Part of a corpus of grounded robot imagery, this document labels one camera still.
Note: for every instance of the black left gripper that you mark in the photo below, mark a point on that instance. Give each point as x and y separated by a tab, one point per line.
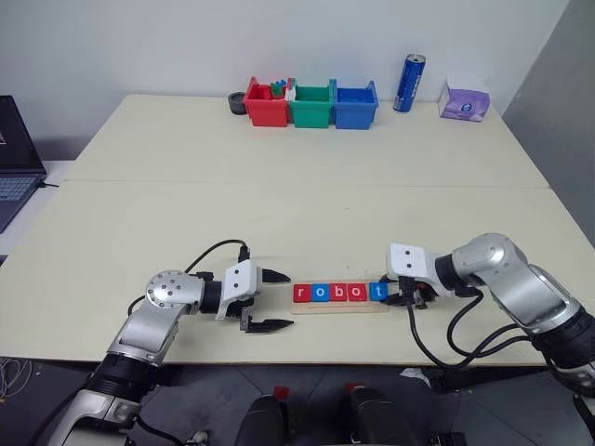
246	320

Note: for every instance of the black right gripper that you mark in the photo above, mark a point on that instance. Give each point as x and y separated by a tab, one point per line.
427	295

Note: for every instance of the blue letter tile t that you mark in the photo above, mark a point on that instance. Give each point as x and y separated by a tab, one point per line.
379	292

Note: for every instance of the red letter tile o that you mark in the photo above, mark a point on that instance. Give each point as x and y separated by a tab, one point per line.
357	292

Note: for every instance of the red letter tile b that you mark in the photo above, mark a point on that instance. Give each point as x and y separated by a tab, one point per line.
339	292

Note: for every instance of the wooden letter tray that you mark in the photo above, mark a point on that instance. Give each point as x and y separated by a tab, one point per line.
339	309

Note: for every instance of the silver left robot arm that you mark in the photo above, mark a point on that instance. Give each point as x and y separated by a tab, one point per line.
153	325

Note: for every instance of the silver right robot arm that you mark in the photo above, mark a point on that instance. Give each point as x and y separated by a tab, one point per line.
525	288

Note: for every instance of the red letter tile r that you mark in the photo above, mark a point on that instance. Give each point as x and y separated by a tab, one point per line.
301	292

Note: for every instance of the blue letter tile o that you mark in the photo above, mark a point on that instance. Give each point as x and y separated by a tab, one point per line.
321	292

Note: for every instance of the white crumpled paper scrap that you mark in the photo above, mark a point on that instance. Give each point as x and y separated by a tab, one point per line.
416	375

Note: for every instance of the small red square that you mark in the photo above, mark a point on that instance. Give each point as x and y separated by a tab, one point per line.
281	391
355	386

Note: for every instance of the dark rounded shape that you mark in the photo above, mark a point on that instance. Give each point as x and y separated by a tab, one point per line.
262	420
372	418

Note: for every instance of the blue plastic bin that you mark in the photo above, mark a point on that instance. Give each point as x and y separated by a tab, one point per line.
353	115

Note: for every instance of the red plastic bin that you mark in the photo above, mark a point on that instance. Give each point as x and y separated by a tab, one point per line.
267	111

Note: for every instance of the green plastic bin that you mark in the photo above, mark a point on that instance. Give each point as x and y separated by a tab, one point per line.
311	114

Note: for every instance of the dark round holder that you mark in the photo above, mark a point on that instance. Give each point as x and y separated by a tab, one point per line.
237	104

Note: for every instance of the purple tissue pack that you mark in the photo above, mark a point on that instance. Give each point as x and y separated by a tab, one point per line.
465	104

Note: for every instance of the blue drink can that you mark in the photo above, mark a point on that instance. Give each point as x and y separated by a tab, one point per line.
409	86

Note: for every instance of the small white plastic piece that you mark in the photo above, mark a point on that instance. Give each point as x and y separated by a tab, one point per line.
290	90

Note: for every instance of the small coloured toy bricks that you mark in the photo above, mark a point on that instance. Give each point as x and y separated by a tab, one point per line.
278	88

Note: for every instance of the dark open laptop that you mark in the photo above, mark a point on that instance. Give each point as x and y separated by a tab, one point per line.
14	144

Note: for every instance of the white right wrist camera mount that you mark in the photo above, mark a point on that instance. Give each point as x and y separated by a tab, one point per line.
409	260

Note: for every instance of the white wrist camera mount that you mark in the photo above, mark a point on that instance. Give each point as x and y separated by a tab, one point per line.
239	279
409	260

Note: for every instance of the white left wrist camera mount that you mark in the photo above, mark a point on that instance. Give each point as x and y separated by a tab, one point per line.
239	279

